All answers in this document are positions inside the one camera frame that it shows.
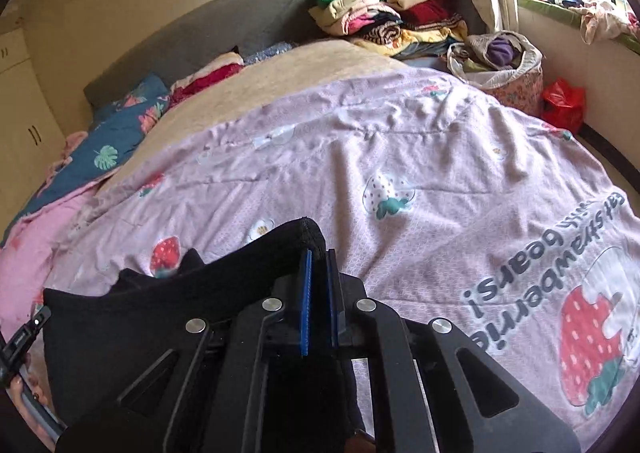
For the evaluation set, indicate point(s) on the blue floral quilt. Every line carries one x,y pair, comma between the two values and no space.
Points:
115,143

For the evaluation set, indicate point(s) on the pink blanket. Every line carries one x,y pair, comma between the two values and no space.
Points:
30,253

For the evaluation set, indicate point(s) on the green windowsill cover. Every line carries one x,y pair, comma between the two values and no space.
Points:
550,15

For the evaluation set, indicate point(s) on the cream wardrobe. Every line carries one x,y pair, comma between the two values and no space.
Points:
25,98

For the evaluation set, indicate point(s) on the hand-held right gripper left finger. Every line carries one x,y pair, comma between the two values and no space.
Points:
306,303

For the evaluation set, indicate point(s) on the blue patterned cloth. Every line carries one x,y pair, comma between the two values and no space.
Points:
270,53

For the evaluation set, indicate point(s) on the beige blanket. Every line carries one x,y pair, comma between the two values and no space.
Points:
280,83

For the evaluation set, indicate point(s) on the pile of folded clothes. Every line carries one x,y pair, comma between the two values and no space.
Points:
360,8

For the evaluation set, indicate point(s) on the clothes heap on windowsill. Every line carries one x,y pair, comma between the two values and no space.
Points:
595,15

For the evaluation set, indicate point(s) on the black garment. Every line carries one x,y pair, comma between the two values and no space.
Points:
150,308

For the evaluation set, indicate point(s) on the grey padded headboard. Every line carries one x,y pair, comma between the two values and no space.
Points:
225,18

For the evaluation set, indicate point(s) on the red plastic bag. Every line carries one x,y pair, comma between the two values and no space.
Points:
564,103

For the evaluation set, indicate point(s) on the red and white cloth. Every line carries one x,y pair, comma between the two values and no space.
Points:
210,75

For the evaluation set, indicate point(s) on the fabric bag of clothes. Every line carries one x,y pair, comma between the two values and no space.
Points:
500,78

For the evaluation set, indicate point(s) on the pink strawberry print bed sheet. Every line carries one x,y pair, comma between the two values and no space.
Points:
400,158

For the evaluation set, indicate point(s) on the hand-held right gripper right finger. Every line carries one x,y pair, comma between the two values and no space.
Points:
333,305

